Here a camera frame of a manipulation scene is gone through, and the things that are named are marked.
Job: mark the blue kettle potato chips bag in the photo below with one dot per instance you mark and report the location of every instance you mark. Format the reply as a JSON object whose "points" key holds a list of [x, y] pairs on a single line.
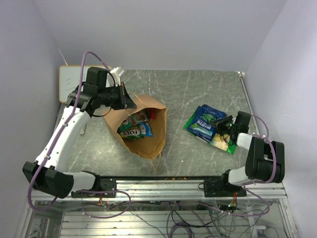
{"points": [[210, 114]]}

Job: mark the blue cookie snack pack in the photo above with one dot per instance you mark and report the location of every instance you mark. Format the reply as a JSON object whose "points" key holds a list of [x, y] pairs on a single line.
{"points": [[145, 129]]}

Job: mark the green Fox's biscuit packet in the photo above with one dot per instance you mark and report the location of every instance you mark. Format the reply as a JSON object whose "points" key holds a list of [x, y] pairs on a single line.
{"points": [[131, 133]]}

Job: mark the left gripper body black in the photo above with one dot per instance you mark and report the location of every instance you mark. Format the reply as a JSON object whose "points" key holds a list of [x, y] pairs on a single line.
{"points": [[117, 96]]}

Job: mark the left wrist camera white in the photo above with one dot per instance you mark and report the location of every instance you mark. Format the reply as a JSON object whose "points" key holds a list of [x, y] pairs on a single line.
{"points": [[117, 72]]}

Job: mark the brown paper bag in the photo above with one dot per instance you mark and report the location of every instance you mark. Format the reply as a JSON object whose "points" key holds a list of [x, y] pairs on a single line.
{"points": [[148, 147]]}

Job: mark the green cassava chips bag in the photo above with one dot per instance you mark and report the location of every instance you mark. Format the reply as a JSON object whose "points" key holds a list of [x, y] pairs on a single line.
{"points": [[221, 142]]}

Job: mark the blue Burts sea salt bag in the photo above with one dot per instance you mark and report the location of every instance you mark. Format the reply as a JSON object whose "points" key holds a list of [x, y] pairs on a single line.
{"points": [[201, 129]]}

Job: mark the aluminium mounting rail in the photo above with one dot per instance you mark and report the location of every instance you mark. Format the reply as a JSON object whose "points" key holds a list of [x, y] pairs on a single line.
{"points": [[158, 188]]}

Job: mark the green snack bar packet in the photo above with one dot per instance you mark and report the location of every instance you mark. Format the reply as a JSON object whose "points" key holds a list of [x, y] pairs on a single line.
{"points": [[140, 116]]}

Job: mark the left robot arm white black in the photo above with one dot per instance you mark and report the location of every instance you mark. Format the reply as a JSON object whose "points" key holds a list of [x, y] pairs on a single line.
{"points": [[47, 173]]}

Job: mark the blue white snack bag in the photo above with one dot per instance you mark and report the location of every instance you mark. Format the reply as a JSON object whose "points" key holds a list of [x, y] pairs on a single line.
{"points": [[198, 112]]}

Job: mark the red snack packet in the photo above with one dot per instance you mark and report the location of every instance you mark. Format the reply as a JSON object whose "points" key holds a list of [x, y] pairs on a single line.
{"points": [[153, 113]]}

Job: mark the small whiteboard wooden frame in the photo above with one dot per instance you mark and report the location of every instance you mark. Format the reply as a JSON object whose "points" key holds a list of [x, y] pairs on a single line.
{"points": [[68, 80]]}

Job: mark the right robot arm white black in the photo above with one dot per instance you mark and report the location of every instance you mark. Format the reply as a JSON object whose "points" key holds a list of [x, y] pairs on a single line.
{"points": [[265, 161]]}

